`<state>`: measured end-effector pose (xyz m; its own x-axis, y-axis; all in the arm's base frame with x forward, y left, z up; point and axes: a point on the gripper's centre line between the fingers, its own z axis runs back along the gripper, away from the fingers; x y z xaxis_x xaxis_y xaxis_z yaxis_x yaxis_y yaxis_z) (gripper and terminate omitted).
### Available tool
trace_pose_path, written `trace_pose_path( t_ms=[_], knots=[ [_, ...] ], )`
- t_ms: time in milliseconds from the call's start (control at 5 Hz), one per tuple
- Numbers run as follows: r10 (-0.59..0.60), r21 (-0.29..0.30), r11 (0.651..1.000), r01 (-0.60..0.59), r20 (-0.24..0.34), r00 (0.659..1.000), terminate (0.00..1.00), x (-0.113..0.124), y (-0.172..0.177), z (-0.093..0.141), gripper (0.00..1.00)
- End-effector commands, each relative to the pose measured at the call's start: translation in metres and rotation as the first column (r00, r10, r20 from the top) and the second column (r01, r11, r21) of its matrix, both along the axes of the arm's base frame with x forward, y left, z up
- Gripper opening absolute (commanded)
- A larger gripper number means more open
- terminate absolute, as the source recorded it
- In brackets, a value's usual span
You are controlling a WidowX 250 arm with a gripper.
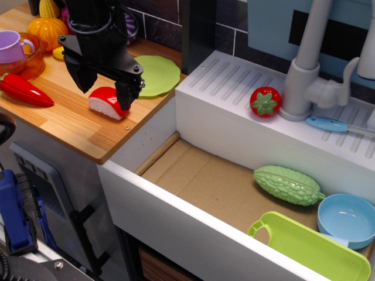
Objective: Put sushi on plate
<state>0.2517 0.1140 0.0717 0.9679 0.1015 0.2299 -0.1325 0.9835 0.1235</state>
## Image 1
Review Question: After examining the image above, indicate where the magenta toy pot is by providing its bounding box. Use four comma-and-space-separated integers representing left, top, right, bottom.
62, 6, 73, 35

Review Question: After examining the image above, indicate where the yellow toy banana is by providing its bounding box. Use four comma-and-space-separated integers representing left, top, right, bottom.
52, 47, 64, 60

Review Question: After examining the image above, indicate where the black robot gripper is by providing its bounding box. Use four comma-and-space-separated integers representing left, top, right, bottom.
59, 8, 145, 110

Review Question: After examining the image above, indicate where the light blue toy bowl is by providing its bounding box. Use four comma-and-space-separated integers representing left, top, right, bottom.
318, 194, 374, 249

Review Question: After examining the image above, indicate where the black oven door handle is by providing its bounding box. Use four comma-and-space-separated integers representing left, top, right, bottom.
69, 205, 110, 276

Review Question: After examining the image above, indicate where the red toy chili pepper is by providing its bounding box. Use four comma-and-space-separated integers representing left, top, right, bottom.
1, 73, 54, 107

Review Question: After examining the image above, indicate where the orange toy pumpkin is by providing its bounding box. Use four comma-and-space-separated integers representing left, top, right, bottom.
26, 18, 69, 52

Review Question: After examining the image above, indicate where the yellow toy corn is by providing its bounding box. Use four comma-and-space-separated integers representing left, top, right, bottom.
39, 0, 60, 18

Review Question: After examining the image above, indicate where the purple toy cup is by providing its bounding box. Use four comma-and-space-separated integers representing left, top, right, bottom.
0, 30, 35, 64

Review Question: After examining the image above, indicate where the blue handled toy utensil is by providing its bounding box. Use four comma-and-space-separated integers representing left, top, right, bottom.
305, 116, 374, 138

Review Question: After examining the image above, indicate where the grey toy faucet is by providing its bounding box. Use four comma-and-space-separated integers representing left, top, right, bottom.
279, 0, 360, 121

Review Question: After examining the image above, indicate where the purple striped toy onion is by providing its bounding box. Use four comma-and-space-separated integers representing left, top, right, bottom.
125, 13, 139, 46

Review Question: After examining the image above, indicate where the green toy plate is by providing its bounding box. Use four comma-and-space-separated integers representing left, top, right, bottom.
135, 55, 180, 97

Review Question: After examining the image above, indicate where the red and white toy sushi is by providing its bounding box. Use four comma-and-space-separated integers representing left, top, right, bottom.
88, 87, 129, 120

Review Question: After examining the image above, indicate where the orange transparent bowl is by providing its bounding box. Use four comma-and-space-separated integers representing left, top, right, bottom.
1, 33, 47, 81

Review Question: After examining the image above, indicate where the white toy sink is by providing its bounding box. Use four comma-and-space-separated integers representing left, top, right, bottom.
98, 52, 374, 280

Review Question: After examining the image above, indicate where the green toy cutting board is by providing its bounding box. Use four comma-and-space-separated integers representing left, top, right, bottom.
247, 211, 371, 280

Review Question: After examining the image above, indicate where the brown cardboard sheet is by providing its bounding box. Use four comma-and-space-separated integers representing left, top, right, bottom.
136, 139, 318, 232

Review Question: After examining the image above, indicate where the green toy bitter gourd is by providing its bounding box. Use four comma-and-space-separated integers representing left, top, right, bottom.
253, 165, 326, 206

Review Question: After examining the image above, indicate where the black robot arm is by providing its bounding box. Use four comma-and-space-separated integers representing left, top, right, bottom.
58, 1, 145, 110

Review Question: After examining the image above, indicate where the red toy tomato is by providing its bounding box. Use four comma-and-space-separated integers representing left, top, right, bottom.
250, 87, 282, 118

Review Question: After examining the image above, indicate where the blue clamp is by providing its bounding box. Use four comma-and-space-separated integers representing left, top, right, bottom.
1, 170, 57, 255

